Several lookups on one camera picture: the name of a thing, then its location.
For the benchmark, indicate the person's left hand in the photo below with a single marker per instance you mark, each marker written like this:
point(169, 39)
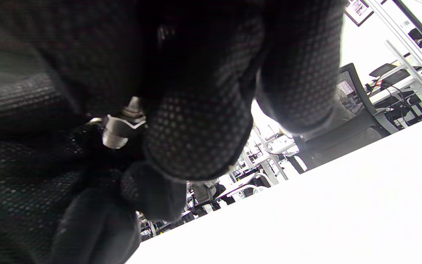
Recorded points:
point(31, 183)

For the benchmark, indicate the aluminium frame workstation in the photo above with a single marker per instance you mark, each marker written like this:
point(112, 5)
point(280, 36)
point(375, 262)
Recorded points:
point(408, 73)

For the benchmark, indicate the framed wall picture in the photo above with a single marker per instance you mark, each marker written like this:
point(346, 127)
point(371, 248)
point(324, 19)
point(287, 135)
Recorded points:
point(359, 11)

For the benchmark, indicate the black mesh office chair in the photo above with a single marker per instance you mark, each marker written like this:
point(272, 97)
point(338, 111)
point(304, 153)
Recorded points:
point(357, 121)

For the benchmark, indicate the silver threaded screw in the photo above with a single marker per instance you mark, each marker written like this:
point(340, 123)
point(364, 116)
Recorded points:
point(134, 106)

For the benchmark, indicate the silver hex nut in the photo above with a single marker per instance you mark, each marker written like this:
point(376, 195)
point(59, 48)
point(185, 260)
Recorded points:
point(117, 130)

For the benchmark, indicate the person's right hand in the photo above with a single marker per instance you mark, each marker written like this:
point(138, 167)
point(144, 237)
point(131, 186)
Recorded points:
point(203, 128)

